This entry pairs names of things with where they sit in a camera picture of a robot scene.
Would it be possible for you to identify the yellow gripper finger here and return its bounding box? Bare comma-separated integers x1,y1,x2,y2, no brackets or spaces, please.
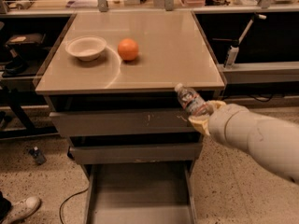
188,115,210,136
207,100,226,110

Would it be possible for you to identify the clear plastic water bottle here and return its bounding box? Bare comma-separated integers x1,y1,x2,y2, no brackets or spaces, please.
175,83,213,116

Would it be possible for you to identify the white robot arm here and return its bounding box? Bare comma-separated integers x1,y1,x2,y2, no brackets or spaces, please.
189,101,299,184

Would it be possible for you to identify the bottom open grey drawer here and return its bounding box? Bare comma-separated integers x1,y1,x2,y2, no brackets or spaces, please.
83,161,196,224

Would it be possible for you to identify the grey drawer cabinet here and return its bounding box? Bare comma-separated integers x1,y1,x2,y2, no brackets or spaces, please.
35,10,226,224

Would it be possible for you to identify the middle grey drawer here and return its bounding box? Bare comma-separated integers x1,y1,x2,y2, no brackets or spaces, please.
70,143,202,164

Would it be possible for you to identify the top grey drawer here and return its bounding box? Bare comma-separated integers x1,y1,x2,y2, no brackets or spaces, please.
50,109,195,137

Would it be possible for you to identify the white rod tool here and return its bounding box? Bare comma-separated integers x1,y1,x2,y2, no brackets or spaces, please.
238,13,267,45

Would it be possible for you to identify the orange fruit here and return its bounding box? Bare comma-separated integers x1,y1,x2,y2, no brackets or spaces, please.
118,38,139,61

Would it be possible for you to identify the white bowl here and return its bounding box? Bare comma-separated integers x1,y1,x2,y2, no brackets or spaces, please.
65,35,107,62

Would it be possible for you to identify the small black floor device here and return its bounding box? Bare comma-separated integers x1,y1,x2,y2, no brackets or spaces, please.
29,147,47,165

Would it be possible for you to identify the white sneaker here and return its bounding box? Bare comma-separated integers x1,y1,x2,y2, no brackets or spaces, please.
0,196,41,224

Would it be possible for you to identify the black floor cable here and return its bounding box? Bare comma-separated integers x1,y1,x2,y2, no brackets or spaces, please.
58,186,90,224

